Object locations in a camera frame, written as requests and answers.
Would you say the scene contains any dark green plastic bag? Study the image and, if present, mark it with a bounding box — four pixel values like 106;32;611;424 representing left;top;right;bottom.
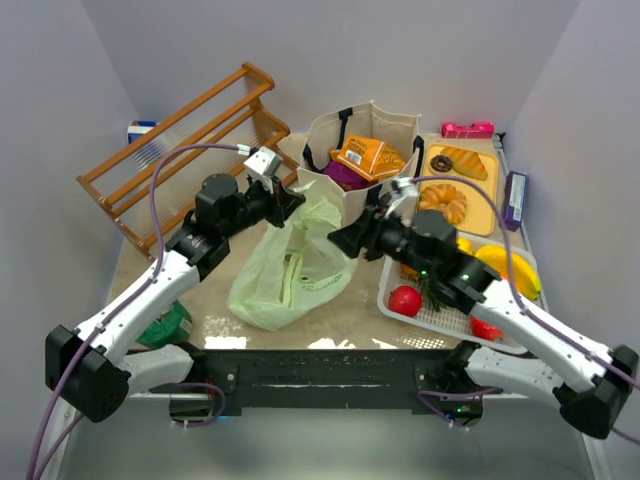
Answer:
136;301;193;349

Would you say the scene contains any black base frame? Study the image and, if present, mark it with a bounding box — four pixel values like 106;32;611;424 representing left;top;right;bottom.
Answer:
154;349;487;426

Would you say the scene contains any chocolate donut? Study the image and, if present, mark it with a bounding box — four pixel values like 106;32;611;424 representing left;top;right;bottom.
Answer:
429;154;453;175

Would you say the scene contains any yellow tray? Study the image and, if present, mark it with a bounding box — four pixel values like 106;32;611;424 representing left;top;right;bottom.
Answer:
415;142;500;237

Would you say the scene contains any red apple left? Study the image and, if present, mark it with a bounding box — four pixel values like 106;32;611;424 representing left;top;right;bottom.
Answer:
388;285;423;317

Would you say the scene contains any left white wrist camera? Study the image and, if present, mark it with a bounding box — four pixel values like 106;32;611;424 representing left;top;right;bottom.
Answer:
244;147;283;183

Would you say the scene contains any orange pineapple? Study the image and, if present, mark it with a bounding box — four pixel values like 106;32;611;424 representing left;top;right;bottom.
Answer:
400;264;445;312

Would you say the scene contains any red apple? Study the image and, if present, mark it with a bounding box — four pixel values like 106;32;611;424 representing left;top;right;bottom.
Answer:
470;317;503;342
388;285;423;317

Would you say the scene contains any orange snack packet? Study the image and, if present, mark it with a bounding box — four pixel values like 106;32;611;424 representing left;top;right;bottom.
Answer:
329;134;406;182

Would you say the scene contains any beige canvas tote bag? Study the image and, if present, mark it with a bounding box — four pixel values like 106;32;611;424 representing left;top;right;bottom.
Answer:
295;99;425;241

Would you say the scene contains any purple box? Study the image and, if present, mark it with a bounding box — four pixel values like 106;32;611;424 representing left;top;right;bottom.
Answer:
501;171;529;232

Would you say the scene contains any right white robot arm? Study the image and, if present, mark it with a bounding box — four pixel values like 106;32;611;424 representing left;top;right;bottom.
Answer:
327;207;639;440

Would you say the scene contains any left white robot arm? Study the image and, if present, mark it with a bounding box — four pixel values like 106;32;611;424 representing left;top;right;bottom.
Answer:
45;174;305;423

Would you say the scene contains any red apple right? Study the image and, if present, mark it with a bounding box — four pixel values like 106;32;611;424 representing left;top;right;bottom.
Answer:
470;317;503;342

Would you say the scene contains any brown wooden rack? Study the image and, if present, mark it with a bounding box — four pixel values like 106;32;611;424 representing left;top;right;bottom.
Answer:
77;62;297;259

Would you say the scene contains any white plastic basket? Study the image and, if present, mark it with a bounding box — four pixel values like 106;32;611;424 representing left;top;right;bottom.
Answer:
377;257;527;355

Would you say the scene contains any blue white carton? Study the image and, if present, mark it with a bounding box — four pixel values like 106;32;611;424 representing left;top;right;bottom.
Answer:
126;120;158;144

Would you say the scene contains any yellow banana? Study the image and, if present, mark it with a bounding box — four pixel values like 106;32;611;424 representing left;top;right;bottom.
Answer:
475;245;542;301

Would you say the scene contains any glazed ring bread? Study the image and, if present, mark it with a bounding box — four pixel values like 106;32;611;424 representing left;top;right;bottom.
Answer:
418;184;468;225

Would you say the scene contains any light green plastic bag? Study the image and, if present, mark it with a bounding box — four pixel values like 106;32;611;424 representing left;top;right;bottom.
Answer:
227;181;358;331

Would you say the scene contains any croissant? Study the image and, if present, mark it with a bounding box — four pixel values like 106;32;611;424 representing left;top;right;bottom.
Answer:
440;146;488;181

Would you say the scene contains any yellow lemon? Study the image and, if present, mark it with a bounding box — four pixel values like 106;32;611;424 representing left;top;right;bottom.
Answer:
457;237;474;255

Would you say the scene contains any purple snack packet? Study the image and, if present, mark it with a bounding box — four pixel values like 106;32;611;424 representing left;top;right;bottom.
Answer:
322;161;370;191

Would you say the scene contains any pink box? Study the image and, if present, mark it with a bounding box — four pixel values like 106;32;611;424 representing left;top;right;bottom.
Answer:
441;122;495;139

